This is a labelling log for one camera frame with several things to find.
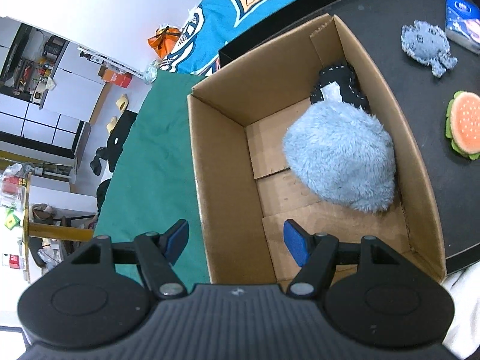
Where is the orange bag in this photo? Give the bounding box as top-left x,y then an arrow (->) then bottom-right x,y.
147,26 -> 182,59

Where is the brown cardboard box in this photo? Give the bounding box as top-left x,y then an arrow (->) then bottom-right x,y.
187,15 -> 446,284

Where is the yellow slipper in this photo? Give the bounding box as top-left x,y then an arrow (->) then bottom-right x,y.
115,94 -> 129,114
106,116 -> 118,134

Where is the black bag on floor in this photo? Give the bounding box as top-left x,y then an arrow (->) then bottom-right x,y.
89,111 -> 137,176

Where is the black stitched felt toy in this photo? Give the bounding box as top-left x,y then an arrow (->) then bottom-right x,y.
310,61 -> 371,114

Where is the plush hamburger toy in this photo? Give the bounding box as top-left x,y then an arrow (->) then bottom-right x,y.
445,91 -> 480,160

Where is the denim cat soft toy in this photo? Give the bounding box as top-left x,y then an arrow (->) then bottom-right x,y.
400,20 -> 458,78

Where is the orange cardboard box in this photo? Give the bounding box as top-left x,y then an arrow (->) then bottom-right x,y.
98,65 -> 133,89

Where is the blue tissue pack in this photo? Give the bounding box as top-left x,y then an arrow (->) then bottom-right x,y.
445,0 -> 480,55

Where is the blue patterned blanket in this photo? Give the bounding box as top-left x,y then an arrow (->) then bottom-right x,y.
160,0 -> 295,76

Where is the fluffy light blue plush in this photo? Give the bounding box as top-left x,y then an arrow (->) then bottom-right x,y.
282,101 -> 396,213

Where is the green cloth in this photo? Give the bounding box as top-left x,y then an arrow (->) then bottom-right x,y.
94,71 -> 210,288

